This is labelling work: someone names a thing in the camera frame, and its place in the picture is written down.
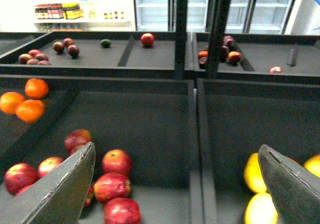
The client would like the yellow mango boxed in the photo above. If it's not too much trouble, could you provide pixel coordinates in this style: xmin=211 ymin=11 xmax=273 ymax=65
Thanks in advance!
xmin=244 ymin=192 xmax=278 ymax=224
xmin=243 ymin=153 xmax=267 ymax=193

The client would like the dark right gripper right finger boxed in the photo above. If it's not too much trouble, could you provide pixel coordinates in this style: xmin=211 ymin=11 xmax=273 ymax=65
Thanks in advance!
xmin=258 ymin=144 xmax=320 ymax=223

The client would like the yellow mango right edge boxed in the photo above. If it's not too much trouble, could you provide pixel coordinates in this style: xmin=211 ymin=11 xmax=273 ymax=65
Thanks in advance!
xmin=303 ymin=154 xmax=320 ymax=178

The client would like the yellow mango upper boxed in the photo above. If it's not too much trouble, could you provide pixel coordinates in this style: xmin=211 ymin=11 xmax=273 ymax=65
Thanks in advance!
xmin=243 ymin=153 xmax=267 ymax=193

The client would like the orange left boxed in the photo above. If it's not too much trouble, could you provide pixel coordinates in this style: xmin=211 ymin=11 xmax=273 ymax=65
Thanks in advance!
xmin=0 ymin=92 xmax=26 ymax=115

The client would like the red apple pale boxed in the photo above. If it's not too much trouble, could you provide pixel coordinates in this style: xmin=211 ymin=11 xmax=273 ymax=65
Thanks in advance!
xmin=37 ymin=156 xmax=64 ymax=178

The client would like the red apple back tray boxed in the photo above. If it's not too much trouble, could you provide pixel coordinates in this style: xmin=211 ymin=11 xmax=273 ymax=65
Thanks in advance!
xmin=140 ymin=33 xmax=155 ymax=48

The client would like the red apple centre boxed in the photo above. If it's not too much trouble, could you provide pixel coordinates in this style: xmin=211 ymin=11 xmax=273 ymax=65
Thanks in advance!
xmin=101 ymin=149 xmax=132 ymax=175

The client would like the orange top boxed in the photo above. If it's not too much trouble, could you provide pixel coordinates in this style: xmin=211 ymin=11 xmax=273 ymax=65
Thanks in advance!
xmin=24 ymin=78 xmax=50 ymax=99

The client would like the yellow mango lower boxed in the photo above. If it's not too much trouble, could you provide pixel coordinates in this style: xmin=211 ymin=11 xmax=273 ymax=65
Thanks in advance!
xmin=244 ymin=192 xmax=278 ymax=224

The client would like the red apple middle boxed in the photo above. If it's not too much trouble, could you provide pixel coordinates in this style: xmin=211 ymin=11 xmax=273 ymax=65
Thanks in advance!
xmin=93 ymin=172 xmax=131 ymax=203

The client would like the red apple front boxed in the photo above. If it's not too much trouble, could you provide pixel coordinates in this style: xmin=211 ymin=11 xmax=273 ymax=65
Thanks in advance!
xmin=103 ymin=197 xmax=142 ymax=224

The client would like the black shelf post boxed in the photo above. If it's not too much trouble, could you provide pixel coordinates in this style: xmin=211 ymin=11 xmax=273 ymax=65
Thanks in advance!
xmin=174 ymin=0 xmax=188 ymax=79

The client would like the white grocery shelf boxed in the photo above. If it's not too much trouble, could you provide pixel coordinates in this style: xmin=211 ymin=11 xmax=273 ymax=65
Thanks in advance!
xmin=32 ymin=0 xmax=136 ymax=31

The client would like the glass door fridge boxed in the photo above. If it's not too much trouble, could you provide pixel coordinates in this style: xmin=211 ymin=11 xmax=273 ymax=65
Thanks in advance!
xmin=134 ymin=0 xmax=295 ymax=35

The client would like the red apple rear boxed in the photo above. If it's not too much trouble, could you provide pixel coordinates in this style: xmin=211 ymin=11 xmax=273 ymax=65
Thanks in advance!
xmin=64 ymin=129 xmax=93 ymax=154

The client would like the small green lime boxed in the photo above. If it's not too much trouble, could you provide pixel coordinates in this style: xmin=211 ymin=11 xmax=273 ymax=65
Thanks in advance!
xmin=100 ymin=39 xmax=112 ymax=48

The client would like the orange lower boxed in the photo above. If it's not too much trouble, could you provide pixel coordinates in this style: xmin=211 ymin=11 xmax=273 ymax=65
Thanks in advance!
xmin=15 ymin=100 xmax=46 ymax=124

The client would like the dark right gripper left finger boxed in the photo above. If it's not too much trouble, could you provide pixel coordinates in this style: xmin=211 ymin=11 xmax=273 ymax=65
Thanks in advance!
xmin=0 ymin=142 xmax=96 ymax=223

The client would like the red apple far left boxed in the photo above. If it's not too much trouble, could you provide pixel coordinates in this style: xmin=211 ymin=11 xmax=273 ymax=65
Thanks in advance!
xmin=4 ymin=163 xmax=39 ymax=195

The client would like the orange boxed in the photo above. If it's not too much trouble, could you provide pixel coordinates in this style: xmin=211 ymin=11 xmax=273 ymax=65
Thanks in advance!
xmin=0 ymin=92 xmax=26 ymax=115
xmin=24 ymin=78 xmax=50 ymax=99
xmin=15 ymin=100 xmax=46 ymax=124

